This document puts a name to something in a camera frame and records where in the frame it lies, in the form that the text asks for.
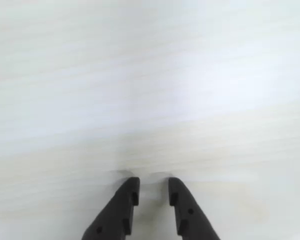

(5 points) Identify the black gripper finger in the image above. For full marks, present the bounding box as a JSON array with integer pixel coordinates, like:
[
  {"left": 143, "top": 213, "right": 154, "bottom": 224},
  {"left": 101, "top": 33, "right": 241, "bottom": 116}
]
[
  {"left": 167, "top": 177, "right": 221, "bottom": 240},
  {"left": 81, "top": 176, "right": 141, "bottom": 240}
]

